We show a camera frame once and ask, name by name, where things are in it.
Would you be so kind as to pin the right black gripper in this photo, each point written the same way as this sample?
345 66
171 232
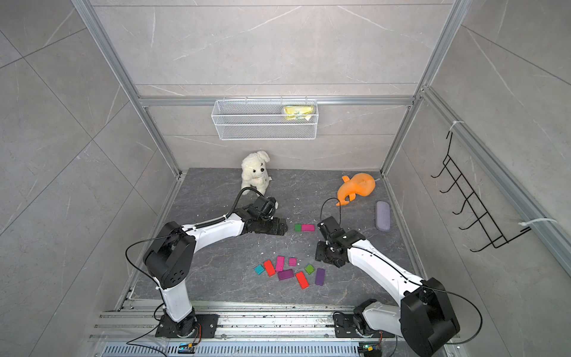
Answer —
320 255

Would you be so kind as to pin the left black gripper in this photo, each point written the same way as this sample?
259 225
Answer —
276 229

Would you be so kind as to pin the long magenta block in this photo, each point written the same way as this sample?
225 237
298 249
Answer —
307 228

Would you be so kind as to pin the purple block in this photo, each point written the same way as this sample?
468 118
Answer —
320 277
285 274

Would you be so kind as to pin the red block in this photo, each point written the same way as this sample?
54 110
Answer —
269 268
302 280

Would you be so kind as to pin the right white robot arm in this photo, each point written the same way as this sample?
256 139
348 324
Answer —
423 316

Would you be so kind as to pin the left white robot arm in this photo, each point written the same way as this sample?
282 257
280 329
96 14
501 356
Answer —
168 261

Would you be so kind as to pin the light green cube block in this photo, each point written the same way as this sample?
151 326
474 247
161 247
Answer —
309 269

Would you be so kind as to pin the upright magenta block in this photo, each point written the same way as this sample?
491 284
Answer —
280 263

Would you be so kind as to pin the teal cube block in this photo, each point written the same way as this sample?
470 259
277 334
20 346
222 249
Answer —
259 269

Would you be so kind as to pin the purple block flat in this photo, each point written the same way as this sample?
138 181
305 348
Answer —
285 274

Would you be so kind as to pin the white plush dog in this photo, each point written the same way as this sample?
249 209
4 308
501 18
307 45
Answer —
254 171

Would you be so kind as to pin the purple glasses case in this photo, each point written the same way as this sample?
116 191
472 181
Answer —
383 216

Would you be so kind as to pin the orange toy watering can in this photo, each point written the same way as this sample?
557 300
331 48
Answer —
361 184

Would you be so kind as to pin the yellow packet in basket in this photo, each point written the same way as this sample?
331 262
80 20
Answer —
298 112

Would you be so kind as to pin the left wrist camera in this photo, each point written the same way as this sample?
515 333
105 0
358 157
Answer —
263 208

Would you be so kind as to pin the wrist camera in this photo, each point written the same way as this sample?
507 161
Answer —
330 229
263 208

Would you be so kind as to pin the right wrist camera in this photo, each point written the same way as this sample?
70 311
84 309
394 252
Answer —
330 229

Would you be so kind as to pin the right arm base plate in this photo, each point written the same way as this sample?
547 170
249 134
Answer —
347 326

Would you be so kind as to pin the aluminium mounting rail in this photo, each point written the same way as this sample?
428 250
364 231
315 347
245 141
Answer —
244 329

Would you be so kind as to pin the white wire mesh basket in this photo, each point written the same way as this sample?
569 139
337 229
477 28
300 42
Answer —
261 119

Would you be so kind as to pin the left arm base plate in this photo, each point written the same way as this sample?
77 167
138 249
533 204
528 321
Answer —
194 326

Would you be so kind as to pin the black wire hook rack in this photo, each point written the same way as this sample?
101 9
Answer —
473 203

